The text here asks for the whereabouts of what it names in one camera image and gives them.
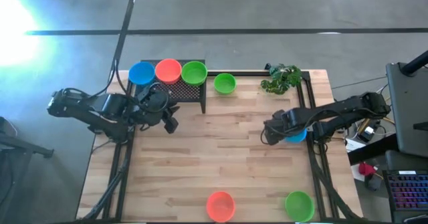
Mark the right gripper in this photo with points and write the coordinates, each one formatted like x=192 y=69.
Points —
x=277 y=127

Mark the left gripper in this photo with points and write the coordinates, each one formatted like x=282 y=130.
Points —
x=154 y=105

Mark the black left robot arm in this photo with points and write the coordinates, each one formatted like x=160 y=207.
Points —
x=83 y=107

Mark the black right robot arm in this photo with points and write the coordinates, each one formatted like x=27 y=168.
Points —
x=334 y=108

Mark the black perforated metal rack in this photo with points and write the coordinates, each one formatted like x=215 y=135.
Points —
x=187 y=92

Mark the green artificial plant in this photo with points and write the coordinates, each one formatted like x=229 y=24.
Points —
x=282 y=78

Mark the white paper sheet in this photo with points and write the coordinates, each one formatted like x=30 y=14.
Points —
x=354 y=145
x=355 y=174

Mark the black and white adapter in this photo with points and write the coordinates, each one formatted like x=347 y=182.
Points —
x=368 y=131

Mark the black flat bar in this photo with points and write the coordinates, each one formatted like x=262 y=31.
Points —
x=371 y=152

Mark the small red object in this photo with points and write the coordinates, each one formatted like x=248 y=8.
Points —
x=366 y=168

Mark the dark grey flat monitor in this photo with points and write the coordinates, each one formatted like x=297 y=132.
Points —
x=409 y=117

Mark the white sticker label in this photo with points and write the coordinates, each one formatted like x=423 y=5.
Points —
x=407 y=172

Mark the laptop with glowing keyboard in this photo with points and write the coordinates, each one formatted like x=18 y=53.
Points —
x=408 y=192

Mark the black stand with legs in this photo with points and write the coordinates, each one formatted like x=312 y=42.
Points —
x=30 y=147

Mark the black monitor pole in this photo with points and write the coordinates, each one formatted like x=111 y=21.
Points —
x=416 y=63

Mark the grey metal bracket plate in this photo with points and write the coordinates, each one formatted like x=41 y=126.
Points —
x=310 y=127

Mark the black aluminium extrusion frame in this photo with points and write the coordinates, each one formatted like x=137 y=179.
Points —
x=234 y=73

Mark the black mount bracket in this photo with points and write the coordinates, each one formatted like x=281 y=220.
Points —
x=422 y=126

